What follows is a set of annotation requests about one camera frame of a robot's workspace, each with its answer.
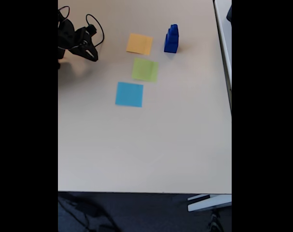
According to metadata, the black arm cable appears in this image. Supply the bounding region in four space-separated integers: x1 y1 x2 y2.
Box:
58 5 70 23

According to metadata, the green paper square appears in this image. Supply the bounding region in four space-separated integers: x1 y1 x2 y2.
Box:
131 57 159 83

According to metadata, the white table foot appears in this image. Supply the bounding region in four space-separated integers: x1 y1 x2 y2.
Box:
187 193 232 213

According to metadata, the black floor cable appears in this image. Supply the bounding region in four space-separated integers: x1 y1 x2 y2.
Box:
58 195 119 232

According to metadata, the large blue cube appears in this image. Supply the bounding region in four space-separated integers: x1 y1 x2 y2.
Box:
164 35 179 54

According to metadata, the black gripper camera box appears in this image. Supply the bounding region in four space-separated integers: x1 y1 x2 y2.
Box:
85 24 98 36

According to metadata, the white neighbouring table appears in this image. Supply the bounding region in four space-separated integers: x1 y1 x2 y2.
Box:
213 0 232 113

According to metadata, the medium blue cube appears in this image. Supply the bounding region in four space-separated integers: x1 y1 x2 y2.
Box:
166 28 180 39

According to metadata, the orange paper square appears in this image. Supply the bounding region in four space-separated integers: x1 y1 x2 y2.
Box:
126 33 153 56

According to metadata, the light blue paper square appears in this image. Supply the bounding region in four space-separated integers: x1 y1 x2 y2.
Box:
115 81 144 108

